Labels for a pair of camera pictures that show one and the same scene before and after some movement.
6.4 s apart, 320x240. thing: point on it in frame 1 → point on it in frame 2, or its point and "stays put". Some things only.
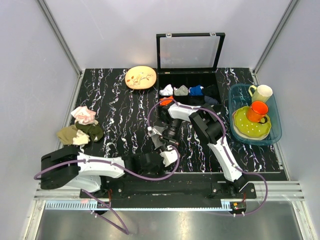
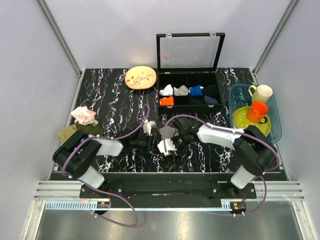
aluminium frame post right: [283, 20] stays put
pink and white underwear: [84, 116] stays put
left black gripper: [161, 170] → [152, 143]
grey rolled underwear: [181, 91] stays put
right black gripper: [169, 141] → [174, 138]
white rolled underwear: [167, 90] stays put
